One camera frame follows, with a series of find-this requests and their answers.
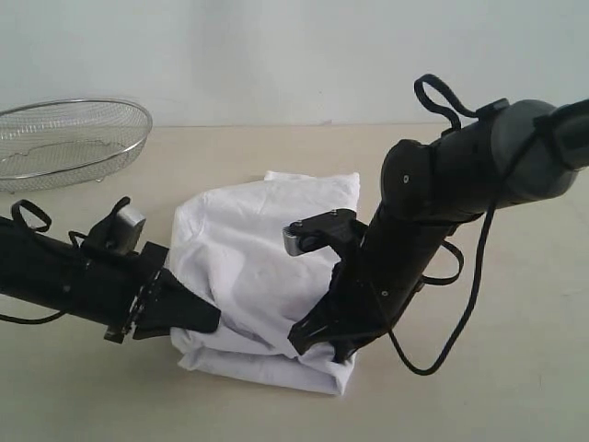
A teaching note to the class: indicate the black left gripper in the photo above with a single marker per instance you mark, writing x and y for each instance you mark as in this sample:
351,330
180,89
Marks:
154,302

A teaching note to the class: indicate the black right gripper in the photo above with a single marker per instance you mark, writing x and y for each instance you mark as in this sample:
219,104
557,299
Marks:
353,313

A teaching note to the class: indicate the white t-shirt red logo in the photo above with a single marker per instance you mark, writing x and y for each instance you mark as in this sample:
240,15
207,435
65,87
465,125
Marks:
227,247

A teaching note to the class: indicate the metal wire mesh basket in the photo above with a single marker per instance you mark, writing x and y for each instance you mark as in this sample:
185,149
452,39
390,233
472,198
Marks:
58,143

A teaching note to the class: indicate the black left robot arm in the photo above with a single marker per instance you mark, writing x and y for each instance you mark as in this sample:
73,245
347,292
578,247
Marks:
98,276

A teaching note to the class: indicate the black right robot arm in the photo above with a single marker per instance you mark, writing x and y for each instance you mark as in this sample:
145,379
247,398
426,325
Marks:
525,152

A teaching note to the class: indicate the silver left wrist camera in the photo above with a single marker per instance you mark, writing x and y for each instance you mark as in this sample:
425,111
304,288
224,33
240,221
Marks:
118,232

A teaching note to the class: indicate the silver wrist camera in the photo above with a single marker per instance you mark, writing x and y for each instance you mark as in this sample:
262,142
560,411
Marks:
338,229
118,232

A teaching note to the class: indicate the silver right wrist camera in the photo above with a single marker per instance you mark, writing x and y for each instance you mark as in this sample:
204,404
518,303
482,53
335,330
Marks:
338,229

